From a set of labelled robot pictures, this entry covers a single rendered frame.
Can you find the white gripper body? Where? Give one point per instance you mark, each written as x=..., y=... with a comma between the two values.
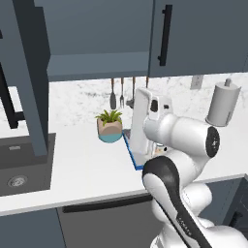
x=140, y=122

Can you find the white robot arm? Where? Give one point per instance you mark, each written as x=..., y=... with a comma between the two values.
x=190, y=135

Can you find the blue-rimmed tray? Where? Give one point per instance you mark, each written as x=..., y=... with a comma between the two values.
x=131, y=153

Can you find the silver kettle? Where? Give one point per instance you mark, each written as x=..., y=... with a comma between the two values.
x=160, y=150

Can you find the closed dark blue cabinet door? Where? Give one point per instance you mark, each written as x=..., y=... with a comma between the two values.
x=206, y=35

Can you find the dark blue base cabinet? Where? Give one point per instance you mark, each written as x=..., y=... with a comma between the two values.
x=29, y=231
x=226, y=200

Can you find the open dark blue cabinet door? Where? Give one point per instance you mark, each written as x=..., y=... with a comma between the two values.
x=30, y=80

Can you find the hanging metal ladle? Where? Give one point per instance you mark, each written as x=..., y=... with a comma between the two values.
x=131, y=100

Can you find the potted green plant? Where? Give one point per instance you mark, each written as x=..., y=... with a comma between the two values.
x=109, y=127

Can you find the hanging metal fork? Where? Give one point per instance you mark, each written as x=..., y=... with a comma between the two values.
x=122, y=97

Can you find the hanging black spatula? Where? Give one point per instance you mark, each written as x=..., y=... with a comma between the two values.
x=112, y=98

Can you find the grey paper towel holder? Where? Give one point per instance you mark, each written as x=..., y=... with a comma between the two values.
x=223, y=105

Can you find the dark grey dishwasher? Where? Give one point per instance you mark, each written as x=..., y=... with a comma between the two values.
x=106, y=226

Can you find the dark grey sink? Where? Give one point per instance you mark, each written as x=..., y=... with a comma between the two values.
x=25, y=168

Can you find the grey wall outlet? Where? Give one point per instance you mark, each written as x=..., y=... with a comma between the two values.
x=196, y=82

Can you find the dark blue wall cabinet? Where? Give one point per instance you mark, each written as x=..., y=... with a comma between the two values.
x=97, y=35

